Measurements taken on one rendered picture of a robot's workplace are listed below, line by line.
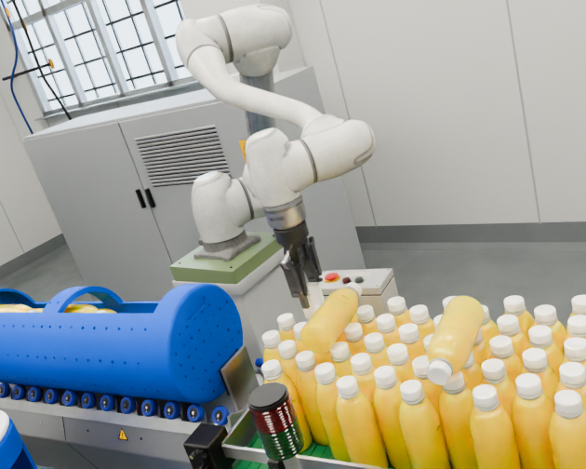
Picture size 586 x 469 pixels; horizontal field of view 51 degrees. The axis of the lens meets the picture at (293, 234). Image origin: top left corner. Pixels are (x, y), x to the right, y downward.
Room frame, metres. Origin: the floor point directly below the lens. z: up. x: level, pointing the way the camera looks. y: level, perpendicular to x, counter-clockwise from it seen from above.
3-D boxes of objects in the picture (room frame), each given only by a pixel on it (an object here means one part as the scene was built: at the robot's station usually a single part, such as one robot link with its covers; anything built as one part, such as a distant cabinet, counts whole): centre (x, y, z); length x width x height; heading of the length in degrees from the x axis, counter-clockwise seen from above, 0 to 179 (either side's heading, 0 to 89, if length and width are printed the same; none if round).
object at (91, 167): (3.87, 0.63, 0.72); 2.15 x 0.54 x 1.45; 50
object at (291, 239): (1.30, 0.00, 1.29); 0.08 x 0.07 x 0.09; 146
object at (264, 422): (0.78, 0.11, 1.23); 0.06 x 0.06 x 0.04
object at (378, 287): (1.42, -0.11, 1.05); 0.20 x 0.10 x 0.10; 56
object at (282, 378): (1.12, 0.12, 1.00); 0.07 x 0.07 x 0.19
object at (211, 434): (1.10, 0.30, 0.95); 0.10 x 0.07 x 0.10; 146
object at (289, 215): (1.30, 0.00, 1.36); 0.09 x 0.09 x 0.06
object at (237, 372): (1.30, 0.23, 0.99); 0.10 x 0.02 x 0.12; 146
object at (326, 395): (1.04, 0.02, 1.00); 0.07 x 0.07 x 0.19
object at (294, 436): (0.78, 0.11, 1.18); 0.06 x 0.06 x 0.05
